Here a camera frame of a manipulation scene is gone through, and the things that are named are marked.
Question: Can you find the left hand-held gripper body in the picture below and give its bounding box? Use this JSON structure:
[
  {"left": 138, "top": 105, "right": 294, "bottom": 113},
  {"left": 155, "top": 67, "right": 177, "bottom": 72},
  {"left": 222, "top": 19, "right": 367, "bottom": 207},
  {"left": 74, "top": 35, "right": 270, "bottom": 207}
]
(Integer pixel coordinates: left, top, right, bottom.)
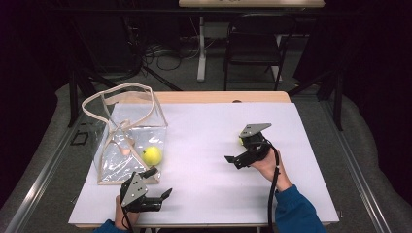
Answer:
[{"left": 119, "top": 171, "right": 163, "bottom": 214}]

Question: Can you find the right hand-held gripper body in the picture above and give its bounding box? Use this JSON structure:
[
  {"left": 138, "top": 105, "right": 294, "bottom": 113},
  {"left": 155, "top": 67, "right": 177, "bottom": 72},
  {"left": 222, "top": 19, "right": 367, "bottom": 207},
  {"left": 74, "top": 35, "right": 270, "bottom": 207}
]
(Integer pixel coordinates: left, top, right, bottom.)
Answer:
[{"left": 234, "top": 122, "right": 273, "bottom": 170}]

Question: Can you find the clear plastic bag beige trim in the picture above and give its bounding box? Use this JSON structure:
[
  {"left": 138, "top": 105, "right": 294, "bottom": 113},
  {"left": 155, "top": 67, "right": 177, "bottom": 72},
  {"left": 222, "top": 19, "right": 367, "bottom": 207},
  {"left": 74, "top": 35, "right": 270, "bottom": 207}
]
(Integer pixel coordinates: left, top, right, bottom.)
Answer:
[{"left": 81, "top": 82, "right": 169, "bottom": 186}]

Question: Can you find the person's right hand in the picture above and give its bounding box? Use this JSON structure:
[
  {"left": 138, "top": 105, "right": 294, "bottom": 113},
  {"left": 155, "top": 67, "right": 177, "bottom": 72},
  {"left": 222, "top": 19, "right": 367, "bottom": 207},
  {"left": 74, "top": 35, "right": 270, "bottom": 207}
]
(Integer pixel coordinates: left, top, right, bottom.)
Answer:
[{"left": 249, "top": 147, "right": 292, "bottom": 193}]

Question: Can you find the person's left hand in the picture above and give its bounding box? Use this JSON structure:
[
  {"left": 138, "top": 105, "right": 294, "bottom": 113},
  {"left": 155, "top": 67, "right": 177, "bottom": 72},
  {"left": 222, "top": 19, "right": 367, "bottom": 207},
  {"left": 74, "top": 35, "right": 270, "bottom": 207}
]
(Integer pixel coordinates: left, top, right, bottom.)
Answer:
[{"left": 114, "top": 195, "right": 141, "bottom": 231}]

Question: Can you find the light wooden table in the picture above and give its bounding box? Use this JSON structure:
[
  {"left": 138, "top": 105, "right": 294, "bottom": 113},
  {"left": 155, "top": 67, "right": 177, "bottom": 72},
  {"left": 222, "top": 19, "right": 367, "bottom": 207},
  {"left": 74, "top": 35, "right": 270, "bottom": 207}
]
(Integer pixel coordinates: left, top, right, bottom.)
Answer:
[{"left": 68, "top": 90, "right": 340, "bottom": 229}]

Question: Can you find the black metal stand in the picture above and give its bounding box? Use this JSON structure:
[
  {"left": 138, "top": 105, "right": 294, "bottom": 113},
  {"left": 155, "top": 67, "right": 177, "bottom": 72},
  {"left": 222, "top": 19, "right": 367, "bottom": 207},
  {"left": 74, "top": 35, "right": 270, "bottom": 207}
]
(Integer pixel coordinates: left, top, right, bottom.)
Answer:
[
  {"left": 66, "top": 18, "right": 183, "bottom": 128},
  {"left": 287, "top": 69, "right": 344, "bottom": 132}
]

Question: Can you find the white desk leg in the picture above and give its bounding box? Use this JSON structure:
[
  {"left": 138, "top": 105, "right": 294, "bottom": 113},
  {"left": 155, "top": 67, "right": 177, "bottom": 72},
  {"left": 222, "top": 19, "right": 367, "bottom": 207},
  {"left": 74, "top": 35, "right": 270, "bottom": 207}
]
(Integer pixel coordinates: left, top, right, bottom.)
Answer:
[{"left": 196, "top": 17, "right": 209, "bottom": 83}]

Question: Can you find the black folding chair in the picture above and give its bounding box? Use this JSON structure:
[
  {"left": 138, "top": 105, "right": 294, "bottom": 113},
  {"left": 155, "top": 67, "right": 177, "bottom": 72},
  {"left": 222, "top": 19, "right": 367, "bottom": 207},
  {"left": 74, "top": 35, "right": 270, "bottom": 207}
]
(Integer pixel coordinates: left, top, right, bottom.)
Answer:
[{"left": 223, "top": 13, "right": 297, "bottom": 92}]

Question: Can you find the beige desk top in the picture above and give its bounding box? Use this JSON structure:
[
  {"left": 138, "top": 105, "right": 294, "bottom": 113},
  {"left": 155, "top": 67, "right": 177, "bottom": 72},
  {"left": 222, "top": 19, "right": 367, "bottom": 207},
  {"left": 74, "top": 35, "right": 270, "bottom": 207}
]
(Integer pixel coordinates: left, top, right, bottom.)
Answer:
[{"left": 178, "top": 0, "right": 326, "bottom": 9}]

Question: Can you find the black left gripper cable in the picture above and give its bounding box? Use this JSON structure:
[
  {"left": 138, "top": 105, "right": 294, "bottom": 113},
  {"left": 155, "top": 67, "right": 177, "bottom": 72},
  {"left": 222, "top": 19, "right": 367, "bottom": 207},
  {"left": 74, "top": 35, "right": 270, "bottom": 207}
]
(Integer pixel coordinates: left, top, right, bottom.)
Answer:
[{"left": 120, "top": 185, "right": 135, "bottom": 233}]

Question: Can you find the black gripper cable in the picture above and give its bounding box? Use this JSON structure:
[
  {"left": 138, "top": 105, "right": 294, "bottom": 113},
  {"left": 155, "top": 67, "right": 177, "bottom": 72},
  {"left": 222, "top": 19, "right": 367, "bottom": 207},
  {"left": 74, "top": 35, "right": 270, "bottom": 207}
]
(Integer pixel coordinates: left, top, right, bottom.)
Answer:
[
  {"left": 120, "top": 185, "right": 135, "bottom": 233},
  {"left": 258, "top": 139, "right": 282, "bottom": 233}
]

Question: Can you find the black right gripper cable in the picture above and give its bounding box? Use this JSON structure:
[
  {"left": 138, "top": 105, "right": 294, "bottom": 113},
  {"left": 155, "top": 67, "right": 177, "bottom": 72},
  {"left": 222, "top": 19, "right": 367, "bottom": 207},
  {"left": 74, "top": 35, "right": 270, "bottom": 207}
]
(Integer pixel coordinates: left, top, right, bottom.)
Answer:
[{"left": 258, "top": 139, "right": 282, "bottom": 233}]

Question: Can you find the grey metal floor rail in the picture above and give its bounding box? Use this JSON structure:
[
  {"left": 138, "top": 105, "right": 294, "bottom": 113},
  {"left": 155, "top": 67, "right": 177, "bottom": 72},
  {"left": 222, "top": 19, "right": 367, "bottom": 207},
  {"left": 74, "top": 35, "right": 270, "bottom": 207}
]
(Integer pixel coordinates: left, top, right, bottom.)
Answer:
[
  {"left": 324, "top": 100, "right": 393, "bottom": 233},
  {"left": 4, "top": 124, "right": 76, "bottom": 233}
]

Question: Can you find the tangle of floor cables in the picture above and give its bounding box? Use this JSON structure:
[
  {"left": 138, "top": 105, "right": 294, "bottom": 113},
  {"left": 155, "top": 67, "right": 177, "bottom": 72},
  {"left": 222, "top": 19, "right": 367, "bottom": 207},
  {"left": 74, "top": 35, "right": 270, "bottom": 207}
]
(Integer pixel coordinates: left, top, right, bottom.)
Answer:
[{"left": 142, "top": 40, "right": 202, "bottom": 72}]

